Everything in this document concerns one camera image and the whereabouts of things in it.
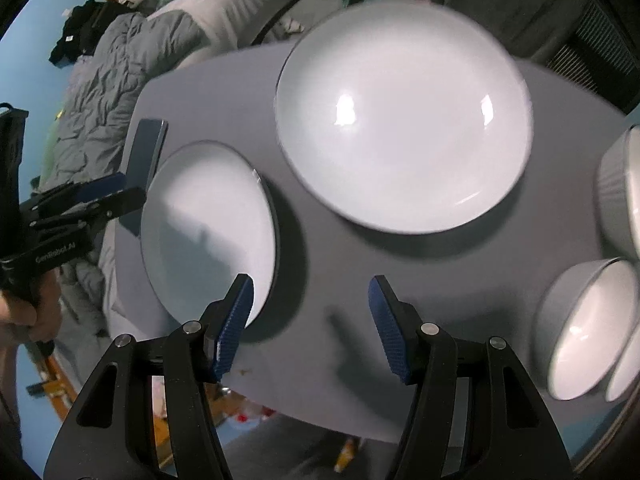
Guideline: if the large white plate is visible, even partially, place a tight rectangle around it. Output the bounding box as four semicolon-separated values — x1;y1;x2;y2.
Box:
274;1;533;235

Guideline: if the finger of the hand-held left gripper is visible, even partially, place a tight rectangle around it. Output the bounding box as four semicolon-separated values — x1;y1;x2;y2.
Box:
20;172;147;233
116;119;168;238

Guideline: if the black clothing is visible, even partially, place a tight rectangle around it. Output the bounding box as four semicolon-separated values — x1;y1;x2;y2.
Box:
49;0;121;66

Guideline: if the person's left hand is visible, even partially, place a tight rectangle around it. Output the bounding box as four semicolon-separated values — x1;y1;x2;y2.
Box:
0;270;62;346

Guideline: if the white bowl with dark rim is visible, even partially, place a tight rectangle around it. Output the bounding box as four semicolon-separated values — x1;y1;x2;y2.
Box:
532;257;640;402
605;330;640;403
595;124;640;261

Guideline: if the white pillow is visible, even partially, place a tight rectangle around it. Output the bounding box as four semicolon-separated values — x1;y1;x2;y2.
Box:
150;0;296;68

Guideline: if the small white plate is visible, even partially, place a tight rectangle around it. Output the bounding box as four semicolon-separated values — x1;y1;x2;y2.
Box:
140;141;280;331

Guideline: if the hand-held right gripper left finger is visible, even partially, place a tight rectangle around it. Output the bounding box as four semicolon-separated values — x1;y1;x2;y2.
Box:
47;273;255;480

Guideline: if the black office chair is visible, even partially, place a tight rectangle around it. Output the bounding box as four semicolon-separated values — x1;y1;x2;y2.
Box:
252;0;636;111

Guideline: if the yellow packet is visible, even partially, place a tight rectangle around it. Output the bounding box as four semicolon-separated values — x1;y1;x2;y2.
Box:
332;437;363;473

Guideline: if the grey comforter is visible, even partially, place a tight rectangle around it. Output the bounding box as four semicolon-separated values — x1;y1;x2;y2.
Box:
35;10;208;341

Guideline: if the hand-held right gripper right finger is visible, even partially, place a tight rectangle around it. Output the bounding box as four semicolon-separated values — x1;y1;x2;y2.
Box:
368;275;573;480

